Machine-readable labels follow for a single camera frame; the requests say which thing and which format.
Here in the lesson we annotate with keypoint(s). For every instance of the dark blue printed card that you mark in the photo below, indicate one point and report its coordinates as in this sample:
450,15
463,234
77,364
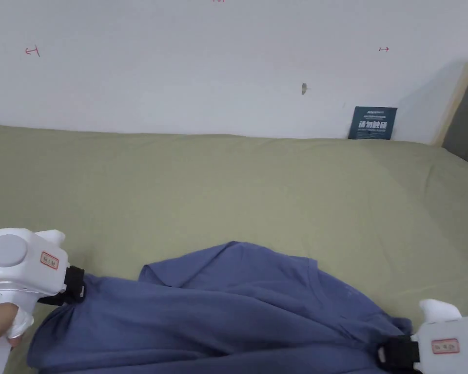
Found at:
372,122

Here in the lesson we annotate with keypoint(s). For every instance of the grey padded headboard, wooden frame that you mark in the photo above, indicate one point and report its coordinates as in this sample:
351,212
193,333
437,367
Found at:
466,124

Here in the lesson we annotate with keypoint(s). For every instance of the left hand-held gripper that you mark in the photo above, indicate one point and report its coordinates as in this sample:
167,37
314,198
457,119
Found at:
27,272

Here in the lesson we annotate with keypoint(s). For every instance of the bed with pale green sheet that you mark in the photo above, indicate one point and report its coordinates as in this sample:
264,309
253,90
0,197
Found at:
218,187

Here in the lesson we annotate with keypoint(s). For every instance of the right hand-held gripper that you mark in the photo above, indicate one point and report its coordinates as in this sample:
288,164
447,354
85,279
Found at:
448,343

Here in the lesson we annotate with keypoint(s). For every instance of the dark blue shirt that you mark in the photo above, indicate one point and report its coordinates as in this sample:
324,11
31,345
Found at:
218,311

